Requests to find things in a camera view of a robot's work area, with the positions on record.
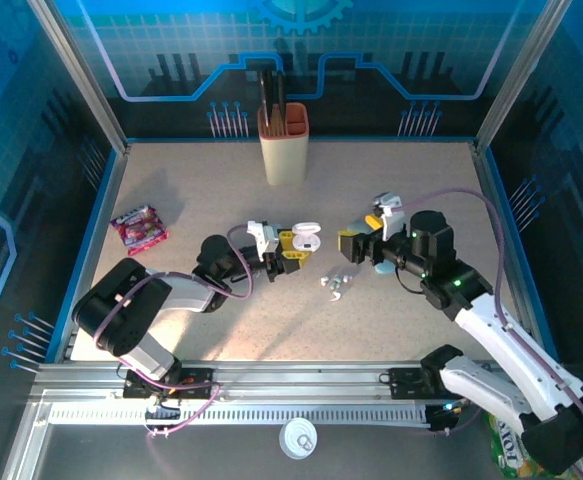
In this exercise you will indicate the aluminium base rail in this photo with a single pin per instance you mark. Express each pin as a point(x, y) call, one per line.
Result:
point(296, 380)

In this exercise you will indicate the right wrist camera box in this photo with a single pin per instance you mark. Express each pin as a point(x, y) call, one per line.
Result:
point(388, 202)

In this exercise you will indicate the white round can lid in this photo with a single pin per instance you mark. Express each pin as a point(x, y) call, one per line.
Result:
point(291, 435)

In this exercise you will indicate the aluminium frame post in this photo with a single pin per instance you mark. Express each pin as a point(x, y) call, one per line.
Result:
point(520, 75)
point(78, 75)

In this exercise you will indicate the light blue round disc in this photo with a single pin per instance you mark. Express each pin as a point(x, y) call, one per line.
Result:
point(385, 270)
point(358, 229)

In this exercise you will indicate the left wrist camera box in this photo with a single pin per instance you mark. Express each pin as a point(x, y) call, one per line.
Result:
point(263, 235)

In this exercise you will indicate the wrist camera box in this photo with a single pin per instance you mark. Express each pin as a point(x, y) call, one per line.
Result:
point(388, 202)
point(263, 235)

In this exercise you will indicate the green yellow snack bag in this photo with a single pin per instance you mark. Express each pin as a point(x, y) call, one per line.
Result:
point(506, 450)

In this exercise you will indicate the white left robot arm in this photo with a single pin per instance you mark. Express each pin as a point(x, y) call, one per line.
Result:
point(186, 292)

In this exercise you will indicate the purple candy packet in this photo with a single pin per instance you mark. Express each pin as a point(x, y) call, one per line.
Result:
point(138, 230)

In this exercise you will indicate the aluminium side rail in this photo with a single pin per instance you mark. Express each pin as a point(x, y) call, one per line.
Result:
point(511, 240)
point(97, 240)

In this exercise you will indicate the beige utensil holder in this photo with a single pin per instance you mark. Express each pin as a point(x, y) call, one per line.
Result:
point(286, 160)

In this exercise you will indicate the black flat utensil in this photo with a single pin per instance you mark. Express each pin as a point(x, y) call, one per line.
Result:
point(280, 100)
point(266, 100)

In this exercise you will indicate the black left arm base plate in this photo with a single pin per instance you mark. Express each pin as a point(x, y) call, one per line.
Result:
point(196, 382)

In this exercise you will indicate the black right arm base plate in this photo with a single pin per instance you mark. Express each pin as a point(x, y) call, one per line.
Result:
point(406, 385)

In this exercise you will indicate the light blue earbud charging case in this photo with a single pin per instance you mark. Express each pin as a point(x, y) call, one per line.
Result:
point(306, 242)

